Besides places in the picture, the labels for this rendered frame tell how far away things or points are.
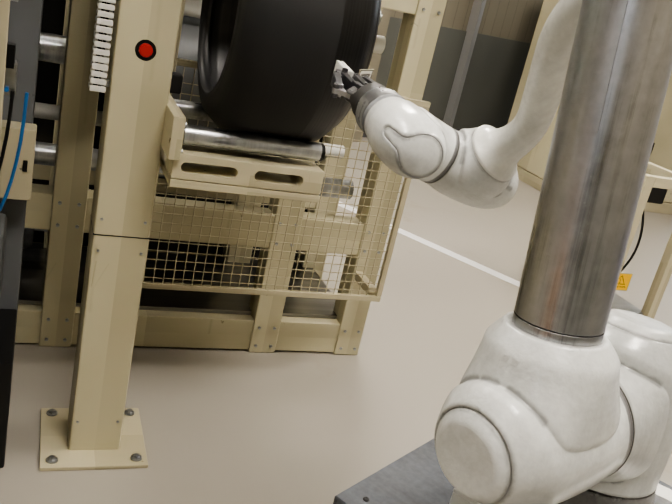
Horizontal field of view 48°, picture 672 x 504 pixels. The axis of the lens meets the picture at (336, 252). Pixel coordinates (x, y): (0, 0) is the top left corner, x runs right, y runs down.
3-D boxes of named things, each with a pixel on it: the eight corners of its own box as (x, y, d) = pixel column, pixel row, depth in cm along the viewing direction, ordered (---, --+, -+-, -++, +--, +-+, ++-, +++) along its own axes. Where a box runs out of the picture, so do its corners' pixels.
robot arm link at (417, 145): (347, 135, 128) (406, 166, 134) (378, 175, 115) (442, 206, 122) (382, 80, 124) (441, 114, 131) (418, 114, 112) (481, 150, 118)
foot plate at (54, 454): (39, 471, 190) (39, 464, 189) (40, 410, 213) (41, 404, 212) (148, 468, 200) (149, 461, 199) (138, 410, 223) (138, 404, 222)
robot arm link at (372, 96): (372, 91, 125) (360, 80, 130) (357, 142, 129) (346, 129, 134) (420, 100, 128) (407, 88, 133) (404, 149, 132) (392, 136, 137)
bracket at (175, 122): (167, 159, 165) (173, 115, 162) (147, 117, 200) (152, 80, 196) (182, 161, 167) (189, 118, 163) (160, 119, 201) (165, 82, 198)
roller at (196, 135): (180, 131, 167) (179, 118, 170) (176, 147, 170) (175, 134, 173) (327, 151, 180) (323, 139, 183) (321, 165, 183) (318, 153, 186)
